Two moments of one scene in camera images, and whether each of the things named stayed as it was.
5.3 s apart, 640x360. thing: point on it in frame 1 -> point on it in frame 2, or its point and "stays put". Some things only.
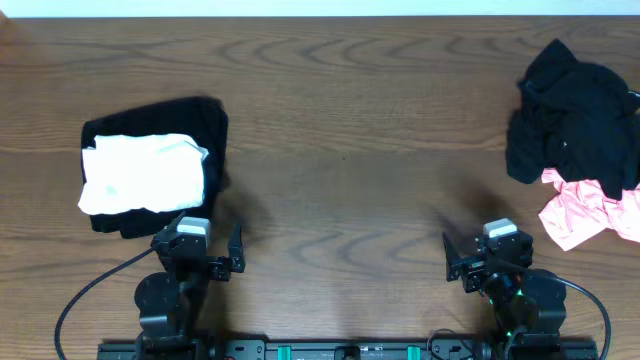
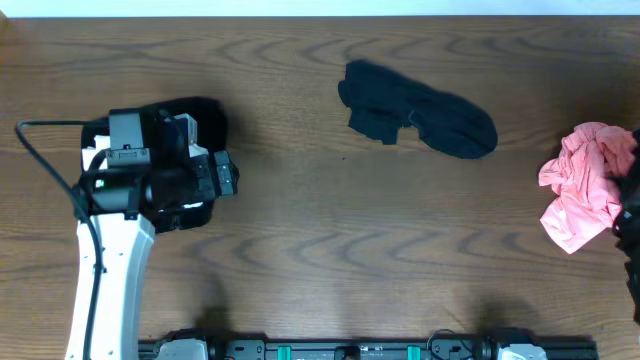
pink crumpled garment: (584, 209) stays put
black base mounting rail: (350, 348) stays put
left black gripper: (211, 261) -> (223, 174)
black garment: (577, 118) -> (627, 225)
